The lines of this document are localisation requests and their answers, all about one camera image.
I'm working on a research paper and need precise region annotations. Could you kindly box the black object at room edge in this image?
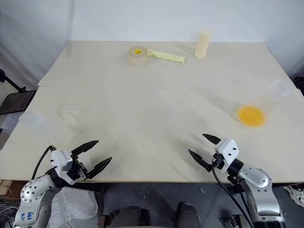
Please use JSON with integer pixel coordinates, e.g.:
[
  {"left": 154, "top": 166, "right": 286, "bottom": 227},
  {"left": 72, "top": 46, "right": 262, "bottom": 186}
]
[{"left": 293, "top": 76, "right": 304, "bottom": 90}]

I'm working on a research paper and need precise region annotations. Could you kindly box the crumpled white plastic bag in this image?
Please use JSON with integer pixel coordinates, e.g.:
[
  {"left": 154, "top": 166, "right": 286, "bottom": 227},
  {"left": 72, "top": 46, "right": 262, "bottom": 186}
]
[{"left": 48, "top": 186, "right": 99, "bottom": 228}]

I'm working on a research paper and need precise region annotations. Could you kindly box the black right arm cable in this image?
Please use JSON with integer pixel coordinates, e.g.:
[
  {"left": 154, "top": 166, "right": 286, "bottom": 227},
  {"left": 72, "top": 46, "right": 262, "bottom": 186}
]
[{"left": 211, "top": 165, "right": 254, "bottom": 228}]

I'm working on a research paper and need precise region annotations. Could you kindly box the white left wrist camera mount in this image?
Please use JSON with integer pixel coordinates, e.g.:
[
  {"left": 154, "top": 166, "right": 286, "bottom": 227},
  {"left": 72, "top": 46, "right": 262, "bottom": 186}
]
[{"left": 50, "top": 149, "right": 76, "bottom": 185}]

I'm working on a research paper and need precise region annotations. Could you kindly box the flask with yellow liquid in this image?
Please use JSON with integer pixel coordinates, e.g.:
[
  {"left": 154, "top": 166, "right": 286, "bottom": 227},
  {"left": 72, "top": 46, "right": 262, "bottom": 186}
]
[{"left": 234, "top": 78, "right": 294, "bottom": 129}]

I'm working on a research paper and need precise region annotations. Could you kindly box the clear plastic cup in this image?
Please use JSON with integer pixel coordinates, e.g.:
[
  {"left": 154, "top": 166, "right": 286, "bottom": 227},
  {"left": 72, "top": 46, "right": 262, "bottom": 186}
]
[{"left": 19, "top": 108, "right": 80, "bottom": 146}]

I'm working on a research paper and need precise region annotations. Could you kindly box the black mesh panel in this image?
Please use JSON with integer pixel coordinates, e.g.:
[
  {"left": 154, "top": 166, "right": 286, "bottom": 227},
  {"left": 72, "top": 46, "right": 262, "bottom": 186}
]
[{"left": 0, "top": 90, "right": 37, "bottom": 117}]

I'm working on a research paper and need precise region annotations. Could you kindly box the pale yellow cloth strip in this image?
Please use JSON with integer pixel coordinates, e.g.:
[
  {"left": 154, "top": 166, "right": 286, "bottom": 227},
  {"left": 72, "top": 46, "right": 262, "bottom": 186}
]
[{"left": 147, "top": 48, "right": 186, "bottom": 65}]

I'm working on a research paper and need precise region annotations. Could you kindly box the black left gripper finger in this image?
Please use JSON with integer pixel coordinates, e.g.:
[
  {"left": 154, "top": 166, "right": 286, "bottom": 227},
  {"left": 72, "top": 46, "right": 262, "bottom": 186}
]
[
  {"left": 71, "top": 140, "right": 99, "bottom": 158},
  {"left": 85, "top": 156, "right": 113, "bottom": 180}
]

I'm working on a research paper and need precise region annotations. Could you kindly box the dark rounded shape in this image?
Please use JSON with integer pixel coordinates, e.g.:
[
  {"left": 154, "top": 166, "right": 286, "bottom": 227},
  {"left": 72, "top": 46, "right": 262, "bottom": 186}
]
[
  {"left": 111, "top": 205, "right": 150, "bottom": 228},
  {"left": 177, "top": 201, "right": 208, "bottom": 228}
]

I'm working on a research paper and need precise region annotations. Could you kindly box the beige tape roll yellow core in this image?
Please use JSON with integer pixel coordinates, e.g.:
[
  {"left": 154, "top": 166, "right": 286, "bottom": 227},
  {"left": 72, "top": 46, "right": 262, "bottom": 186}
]
[{"left": 128, "top": 46, "right": 150, "bottom": 67}]

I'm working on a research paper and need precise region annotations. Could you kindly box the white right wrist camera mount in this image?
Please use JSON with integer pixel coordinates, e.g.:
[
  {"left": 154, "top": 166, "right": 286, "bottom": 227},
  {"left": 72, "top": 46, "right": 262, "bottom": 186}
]
[{"left": 214, "top": 138, "right": 239, "bottom": 172}]

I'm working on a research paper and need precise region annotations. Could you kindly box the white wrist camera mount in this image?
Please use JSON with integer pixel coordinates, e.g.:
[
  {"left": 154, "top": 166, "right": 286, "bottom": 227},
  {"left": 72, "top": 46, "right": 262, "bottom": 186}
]
[
  {"left": 214, "top": 138, "right": 239, "bottom": 172},
  {"left": 50, "top": 149, "right": 76, "bottom": 185}
]

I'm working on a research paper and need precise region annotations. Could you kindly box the crumpled white printed paper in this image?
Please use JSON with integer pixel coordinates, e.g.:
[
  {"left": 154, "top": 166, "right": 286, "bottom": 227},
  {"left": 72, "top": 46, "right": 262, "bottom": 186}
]
[{"left": 283, "top": 184, "right": 304, "bottom": 205}]

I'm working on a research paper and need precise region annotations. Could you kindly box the grey cable bundle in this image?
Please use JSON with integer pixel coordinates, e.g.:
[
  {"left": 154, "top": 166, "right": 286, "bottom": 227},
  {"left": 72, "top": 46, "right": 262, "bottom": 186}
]
[{"left": 0, "top": 201, "right": 20, "bottom": 224}]

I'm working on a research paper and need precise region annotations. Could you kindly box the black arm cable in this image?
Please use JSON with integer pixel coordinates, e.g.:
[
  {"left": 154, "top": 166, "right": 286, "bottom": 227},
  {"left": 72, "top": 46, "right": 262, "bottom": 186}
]
[
  {"left": 31, "top": 145, "right": 57, "bottom": 180},
  {"left": 211, "top": 165, "right": 254, "bottom": 228}
]

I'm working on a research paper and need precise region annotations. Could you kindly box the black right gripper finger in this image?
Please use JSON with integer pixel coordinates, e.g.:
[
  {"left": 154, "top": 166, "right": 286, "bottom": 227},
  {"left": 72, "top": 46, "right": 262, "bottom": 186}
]
[
  {"left": 188, "top": 149, "right": 213, "bottom": 172},
  {"left": 202, "top": 133, "right": 222, "bottom": 146}
]

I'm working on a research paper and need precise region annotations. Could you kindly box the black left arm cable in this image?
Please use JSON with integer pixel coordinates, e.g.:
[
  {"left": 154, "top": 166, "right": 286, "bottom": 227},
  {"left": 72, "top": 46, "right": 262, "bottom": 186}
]
[{"left": 31, "top": 145, "right": 57, "bottom": 180}]

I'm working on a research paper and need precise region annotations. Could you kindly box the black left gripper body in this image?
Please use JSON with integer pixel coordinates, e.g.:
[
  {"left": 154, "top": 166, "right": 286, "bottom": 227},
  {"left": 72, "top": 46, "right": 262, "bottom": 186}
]
[{"left": 67, "top": 153, "right": 90, "bottom": 183}]

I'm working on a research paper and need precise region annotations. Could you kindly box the light wooden piece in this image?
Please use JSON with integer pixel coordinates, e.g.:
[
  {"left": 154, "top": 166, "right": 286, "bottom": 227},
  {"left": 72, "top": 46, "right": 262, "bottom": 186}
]
[{"left": 0, "top": 179, "right": 12, "bottom": 196}]

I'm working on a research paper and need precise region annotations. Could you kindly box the beige cylinder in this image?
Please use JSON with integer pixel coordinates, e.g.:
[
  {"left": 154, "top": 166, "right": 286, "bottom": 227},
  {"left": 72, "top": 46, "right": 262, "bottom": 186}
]
[{"left": 194, "top": 29, "right": 212, "bottom": 59}]

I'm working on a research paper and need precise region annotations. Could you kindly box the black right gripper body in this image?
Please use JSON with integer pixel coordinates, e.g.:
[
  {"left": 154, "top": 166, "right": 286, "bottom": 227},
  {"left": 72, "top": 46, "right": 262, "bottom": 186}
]
[{"left": 209, "top": 152, "right": 226, "bottom": 173}]

